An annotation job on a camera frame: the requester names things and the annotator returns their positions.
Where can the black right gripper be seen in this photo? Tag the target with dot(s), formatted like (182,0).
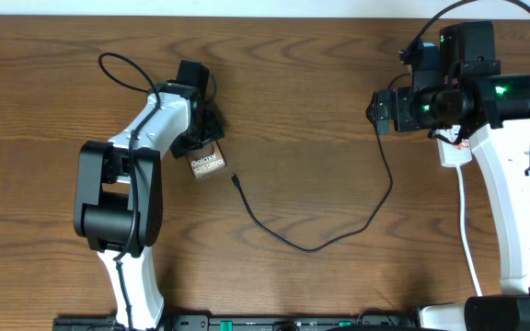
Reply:
(402,98)

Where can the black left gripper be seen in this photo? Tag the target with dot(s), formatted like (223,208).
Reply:
(211,133)

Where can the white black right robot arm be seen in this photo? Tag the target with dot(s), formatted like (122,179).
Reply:
(457,84)

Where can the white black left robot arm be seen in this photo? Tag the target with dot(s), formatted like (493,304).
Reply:
(119,200)

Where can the white power strip socket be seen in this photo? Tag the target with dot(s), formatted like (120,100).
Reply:
(453,155)

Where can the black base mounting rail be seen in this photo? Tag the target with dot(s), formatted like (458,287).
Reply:
(372,321)

